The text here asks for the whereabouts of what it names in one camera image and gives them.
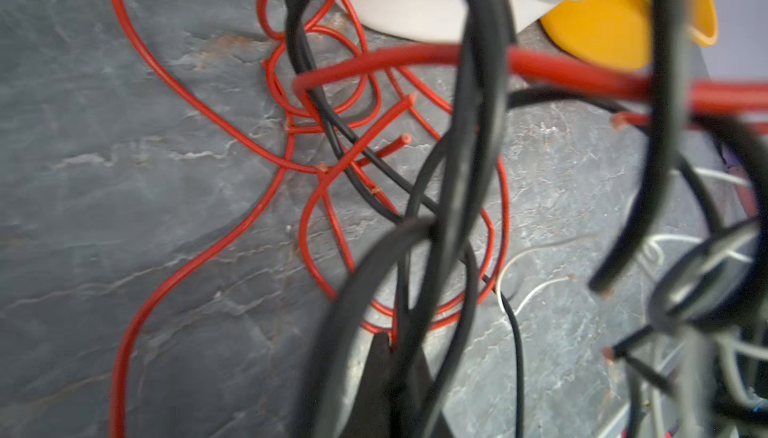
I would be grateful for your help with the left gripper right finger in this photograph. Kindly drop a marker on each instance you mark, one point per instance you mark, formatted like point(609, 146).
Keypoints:
point(426, 395)

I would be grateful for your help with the yellow plastic bin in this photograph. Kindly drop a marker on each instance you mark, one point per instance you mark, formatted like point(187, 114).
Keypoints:
point(614, 34)

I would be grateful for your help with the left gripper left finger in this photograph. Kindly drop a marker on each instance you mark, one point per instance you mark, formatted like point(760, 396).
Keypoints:
point(371, 412)

